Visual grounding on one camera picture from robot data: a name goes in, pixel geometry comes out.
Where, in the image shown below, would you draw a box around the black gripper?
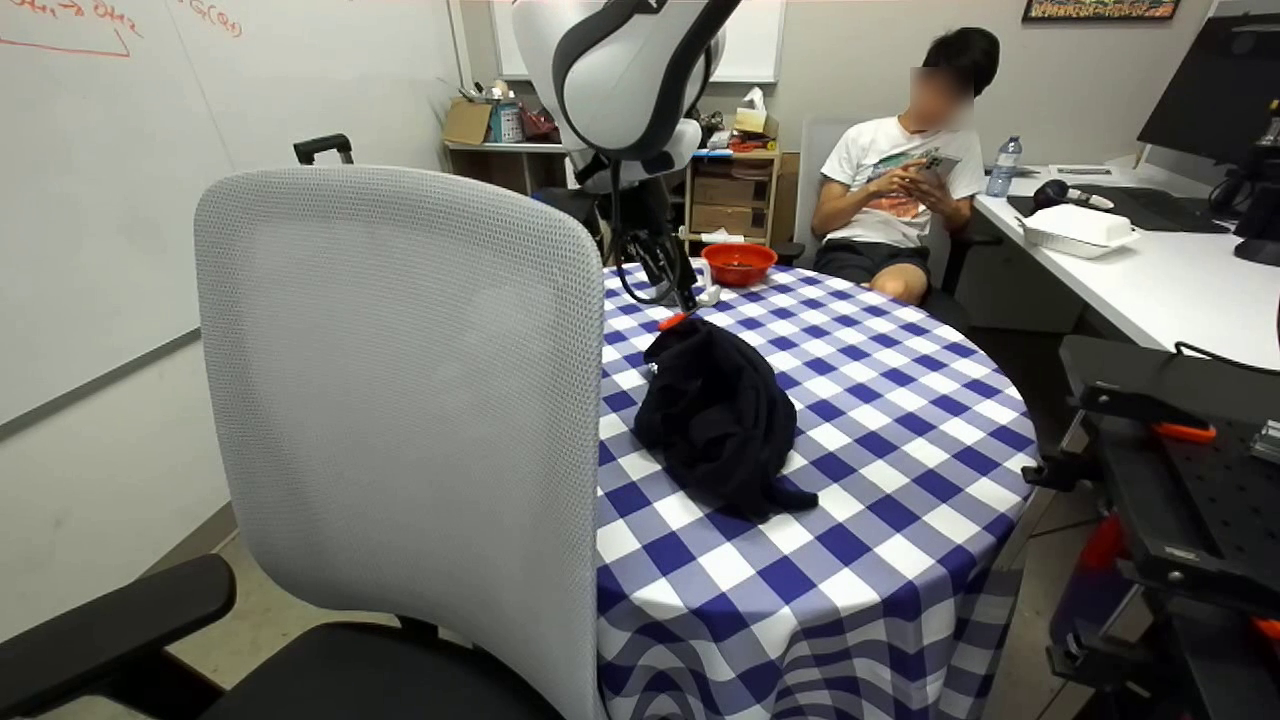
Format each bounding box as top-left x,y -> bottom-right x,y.
634,196 -> 705,319

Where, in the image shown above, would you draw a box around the black cloth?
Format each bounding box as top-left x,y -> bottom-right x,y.
627,314 -> 820,526

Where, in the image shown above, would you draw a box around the grey mesh office chair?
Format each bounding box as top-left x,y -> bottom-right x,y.
0,163 -> 610,720

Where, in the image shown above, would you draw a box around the red bowl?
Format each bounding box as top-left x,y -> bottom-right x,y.
700,238 -> 783,292

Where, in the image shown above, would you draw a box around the wooden shelf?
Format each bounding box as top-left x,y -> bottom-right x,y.
443,131 -> 805,255

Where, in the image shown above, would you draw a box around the tissue box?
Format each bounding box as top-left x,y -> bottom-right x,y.
729,84 -> 774,139

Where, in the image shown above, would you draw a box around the seated person white shirt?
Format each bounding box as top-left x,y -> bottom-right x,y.
806,23 -> 1005,309

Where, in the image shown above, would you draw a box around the cardboard box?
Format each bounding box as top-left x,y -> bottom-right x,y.
443,98 -> 495,153

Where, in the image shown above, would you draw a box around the blue white checkered tablecloth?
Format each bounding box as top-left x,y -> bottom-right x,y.
590,255 -> 1045,720

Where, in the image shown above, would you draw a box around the clear water bottle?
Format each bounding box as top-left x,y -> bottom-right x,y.
984,131 -> 1028,206

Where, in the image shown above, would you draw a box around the white takeout container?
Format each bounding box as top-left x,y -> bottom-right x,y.
1021,202 -> 1139,265

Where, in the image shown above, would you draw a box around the black keyboard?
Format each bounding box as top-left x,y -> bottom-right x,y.
1080,185 -> 1223,238

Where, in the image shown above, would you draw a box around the framed picture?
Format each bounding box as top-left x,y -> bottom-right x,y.
1021,0 -> 1182,30

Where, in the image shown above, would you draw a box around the white desk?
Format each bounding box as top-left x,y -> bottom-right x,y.
967,156 -> 1280,377

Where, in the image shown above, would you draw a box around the black computer monitor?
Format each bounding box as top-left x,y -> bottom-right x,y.
1137,12 -> 1280,269

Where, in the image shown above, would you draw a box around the black cart orange clamps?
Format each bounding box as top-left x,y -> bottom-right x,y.
1025,332 -> 1280,720

